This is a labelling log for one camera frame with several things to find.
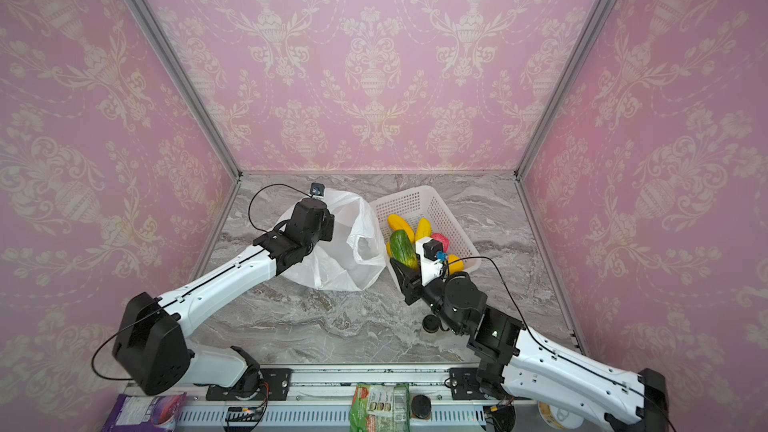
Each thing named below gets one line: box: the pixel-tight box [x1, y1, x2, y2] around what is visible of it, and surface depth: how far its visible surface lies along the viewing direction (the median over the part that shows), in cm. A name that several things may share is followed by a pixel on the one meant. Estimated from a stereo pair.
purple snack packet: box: [101, 392, 187, 432], surface depth 70 cm
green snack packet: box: [349, 383, 411, 432], surface depth 71 cm
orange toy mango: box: [387, 214, 415, 243], surface depth 104 cm
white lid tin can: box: [537, 401, 584, 430], surface depth 66 cm
